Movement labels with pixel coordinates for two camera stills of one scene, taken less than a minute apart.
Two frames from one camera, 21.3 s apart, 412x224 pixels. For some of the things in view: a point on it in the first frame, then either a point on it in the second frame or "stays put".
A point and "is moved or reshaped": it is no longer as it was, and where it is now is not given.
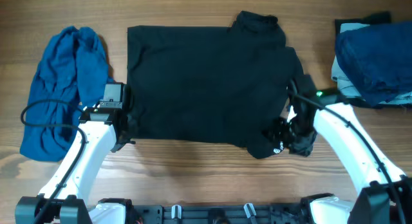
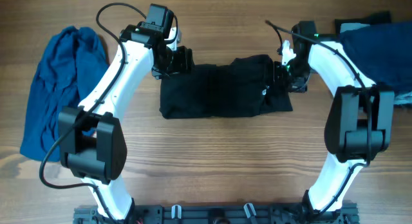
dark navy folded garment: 378,59 stays put
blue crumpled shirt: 70,76 stays put
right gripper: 282,122 -> 278,76
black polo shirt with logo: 228,85 is moved or reshaped
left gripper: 122,143 -> 185,63
